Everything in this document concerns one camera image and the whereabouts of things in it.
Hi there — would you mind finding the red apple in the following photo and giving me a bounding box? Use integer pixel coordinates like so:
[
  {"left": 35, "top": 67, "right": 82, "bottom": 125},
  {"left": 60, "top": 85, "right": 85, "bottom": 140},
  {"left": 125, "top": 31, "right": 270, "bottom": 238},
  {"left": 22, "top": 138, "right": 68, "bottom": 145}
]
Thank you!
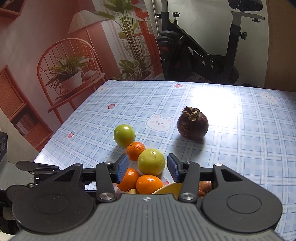
[{"left": 198, "top": 181, "right": 212, "bottom": 198}]

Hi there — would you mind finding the yellow plate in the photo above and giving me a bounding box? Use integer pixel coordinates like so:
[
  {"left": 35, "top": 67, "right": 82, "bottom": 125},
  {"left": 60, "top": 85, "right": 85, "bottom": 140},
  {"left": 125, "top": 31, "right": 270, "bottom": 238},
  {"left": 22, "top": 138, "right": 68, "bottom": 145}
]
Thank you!
[{"left": 152, "top": 183, "right": 183, "bottom": 200}]

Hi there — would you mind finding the orange mandarin front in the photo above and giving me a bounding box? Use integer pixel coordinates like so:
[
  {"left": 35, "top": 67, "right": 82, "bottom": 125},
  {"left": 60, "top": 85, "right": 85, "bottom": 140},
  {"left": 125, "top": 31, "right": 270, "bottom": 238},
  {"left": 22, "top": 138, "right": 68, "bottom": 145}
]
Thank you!
[{"left": 117, "top": 168, "right": 140, "bottom": 192}]

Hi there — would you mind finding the small brown fruit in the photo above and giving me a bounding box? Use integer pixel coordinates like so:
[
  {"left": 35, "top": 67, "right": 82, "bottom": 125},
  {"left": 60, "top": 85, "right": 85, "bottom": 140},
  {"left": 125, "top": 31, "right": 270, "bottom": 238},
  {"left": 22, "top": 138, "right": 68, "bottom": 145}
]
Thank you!
[{"left": 126, "top": 189, "right": 138, "bottom": 194}]

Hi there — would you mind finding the small orange mandarin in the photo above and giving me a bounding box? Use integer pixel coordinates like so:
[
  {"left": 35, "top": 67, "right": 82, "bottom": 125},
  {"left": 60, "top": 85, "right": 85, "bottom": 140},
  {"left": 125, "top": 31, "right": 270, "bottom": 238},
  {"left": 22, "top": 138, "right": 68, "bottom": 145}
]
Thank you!
[{"left": 126, "top": 142, "right": 145, "bottom": 161}]

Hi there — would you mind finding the green apple near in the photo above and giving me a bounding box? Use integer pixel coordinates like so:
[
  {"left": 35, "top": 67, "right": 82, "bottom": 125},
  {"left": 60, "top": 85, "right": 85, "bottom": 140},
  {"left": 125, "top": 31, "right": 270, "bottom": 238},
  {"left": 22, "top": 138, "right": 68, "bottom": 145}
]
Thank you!
[{"left": 137, "top": 148, "right": 166, "bottom": 176}]

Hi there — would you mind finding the green apple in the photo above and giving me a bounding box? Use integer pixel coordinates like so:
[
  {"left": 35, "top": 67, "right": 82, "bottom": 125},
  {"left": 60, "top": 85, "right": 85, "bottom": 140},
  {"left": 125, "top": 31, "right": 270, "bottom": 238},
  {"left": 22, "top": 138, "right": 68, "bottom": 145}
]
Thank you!
[
  {"left": 137, "top": 148, "right": 166, "bottom": 176},
  {"left": 113, "top": 124, "right": 135, "bottom": 148}
]

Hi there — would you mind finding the orange mandarin right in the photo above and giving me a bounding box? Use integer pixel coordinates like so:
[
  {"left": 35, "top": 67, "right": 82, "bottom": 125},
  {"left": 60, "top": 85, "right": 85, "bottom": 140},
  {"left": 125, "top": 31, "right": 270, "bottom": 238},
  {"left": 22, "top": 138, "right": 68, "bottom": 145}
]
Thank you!
[{"left": 136, "top": 175, "right": 163, "bottom": 194}]

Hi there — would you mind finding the green apple far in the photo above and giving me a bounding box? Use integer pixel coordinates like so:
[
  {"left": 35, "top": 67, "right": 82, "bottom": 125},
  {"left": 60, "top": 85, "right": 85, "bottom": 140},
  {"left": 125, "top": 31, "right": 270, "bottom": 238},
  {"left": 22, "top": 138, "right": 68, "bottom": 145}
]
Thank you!
[{"left": 113, "top": 124, "right": 135, "bottom": 148}]

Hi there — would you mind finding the dark purple mangosteen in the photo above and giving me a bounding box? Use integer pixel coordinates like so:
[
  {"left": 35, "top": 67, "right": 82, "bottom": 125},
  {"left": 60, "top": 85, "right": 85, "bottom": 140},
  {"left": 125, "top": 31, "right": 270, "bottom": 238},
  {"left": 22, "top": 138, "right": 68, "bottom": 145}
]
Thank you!
[{"left": 177, "top": 106, "right": 209, "bottom": 141}]

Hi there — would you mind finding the black exercise bike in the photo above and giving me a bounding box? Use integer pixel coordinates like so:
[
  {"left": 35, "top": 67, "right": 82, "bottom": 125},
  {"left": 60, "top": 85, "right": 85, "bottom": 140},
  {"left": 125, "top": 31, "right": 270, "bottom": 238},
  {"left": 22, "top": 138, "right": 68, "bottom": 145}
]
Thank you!
[{"left": 151, "top": 0, "right": 265, "bottom": 85}]

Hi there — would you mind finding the wooden wardrobe panel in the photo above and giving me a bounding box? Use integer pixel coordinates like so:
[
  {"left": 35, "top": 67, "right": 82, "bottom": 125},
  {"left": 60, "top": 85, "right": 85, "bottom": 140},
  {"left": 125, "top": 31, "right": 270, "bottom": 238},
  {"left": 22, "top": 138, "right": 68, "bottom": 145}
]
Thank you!
[{"left": 264, "top": 1, "right": 295, "bottom": 92}]

